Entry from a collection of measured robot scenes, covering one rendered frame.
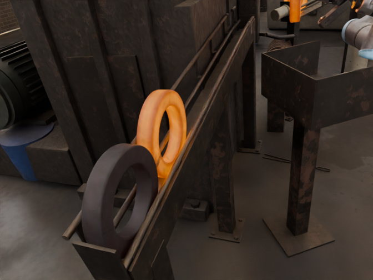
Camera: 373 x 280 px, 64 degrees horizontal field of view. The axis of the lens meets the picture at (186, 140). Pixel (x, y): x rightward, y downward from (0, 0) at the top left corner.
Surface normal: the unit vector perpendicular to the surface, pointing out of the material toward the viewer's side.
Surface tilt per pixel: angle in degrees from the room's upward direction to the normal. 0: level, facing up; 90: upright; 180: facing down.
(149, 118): 39
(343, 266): 0
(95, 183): 34
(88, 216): 62
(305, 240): 0
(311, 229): 0
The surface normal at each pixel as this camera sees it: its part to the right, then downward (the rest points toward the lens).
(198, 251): -0.13, -0.84
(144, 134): -0.35, 0.02
